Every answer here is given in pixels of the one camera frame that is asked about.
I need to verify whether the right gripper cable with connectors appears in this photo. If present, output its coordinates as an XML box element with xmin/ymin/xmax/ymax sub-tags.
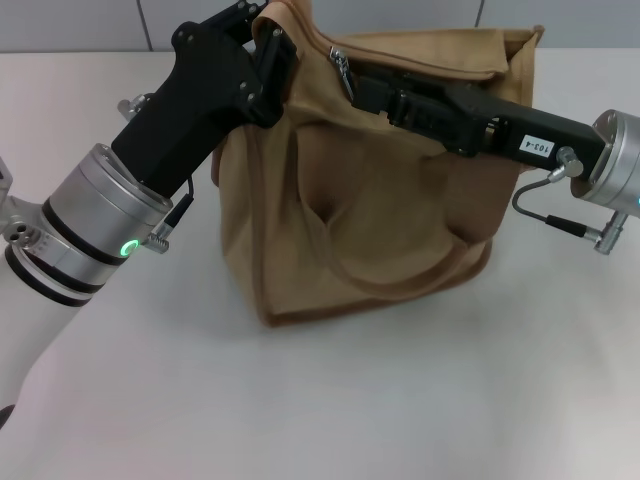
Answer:
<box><xmin>510</xmin><ymin>145</ymin><xmax>629</xmax><ymax>255</ymax></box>

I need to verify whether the gripper cable with connectors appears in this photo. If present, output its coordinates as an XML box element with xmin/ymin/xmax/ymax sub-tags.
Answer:
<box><xmin>510</xmin><ymin>145</ymin><xmax>629</xmax><ymax>255</ymax></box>
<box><xmin>117</xmin><ymin>92</ymin><xmax>196</xmax><ymax>256</ymax></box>

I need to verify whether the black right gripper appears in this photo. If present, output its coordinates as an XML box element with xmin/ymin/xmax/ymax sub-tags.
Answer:
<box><xmin>351</xmin><ymin>73</ymin><xmax>610</xmax><ymax>175</ymax></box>

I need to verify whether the left gripper cable with connectors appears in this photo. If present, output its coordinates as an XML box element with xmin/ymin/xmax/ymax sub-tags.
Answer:
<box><xmin>117</xmin><ymin>92</ymin><xmax>196</xmax><ymax>256</ymax></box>

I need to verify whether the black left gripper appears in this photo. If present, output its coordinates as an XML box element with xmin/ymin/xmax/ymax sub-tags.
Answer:
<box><xmin>110</xmin><ymin>0</ymin><xmax>302</xmax><ymax>200</ymax></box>

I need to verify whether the silver metal zipper pull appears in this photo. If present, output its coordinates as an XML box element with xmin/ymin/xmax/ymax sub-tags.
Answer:
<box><xmin>328</xmin><ymin>45</ymin><xmax>360</xmax><ymax>99</ymax></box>

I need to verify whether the khaki canvas food bag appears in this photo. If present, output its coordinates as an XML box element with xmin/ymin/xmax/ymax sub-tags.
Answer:
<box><xmin>212</xmin><ymin>0</ymin><xmax>546</xmax><ymax>330</ymax></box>

